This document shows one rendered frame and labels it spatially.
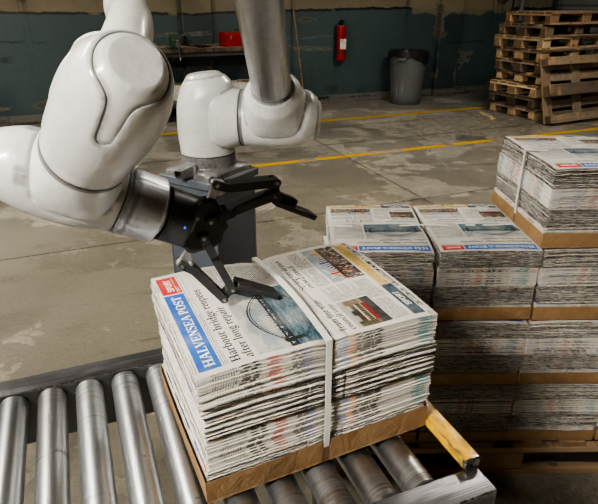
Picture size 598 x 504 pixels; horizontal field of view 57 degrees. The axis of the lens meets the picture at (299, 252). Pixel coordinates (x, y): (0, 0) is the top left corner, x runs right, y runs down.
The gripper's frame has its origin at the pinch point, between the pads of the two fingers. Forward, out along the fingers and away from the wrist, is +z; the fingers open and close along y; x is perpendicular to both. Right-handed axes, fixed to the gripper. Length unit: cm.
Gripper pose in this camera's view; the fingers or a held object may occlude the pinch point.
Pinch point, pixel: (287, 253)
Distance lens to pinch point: 83.5
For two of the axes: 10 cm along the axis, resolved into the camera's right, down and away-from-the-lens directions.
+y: -4.2, 8.8, 2.2
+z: 8.3, 2.7, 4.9
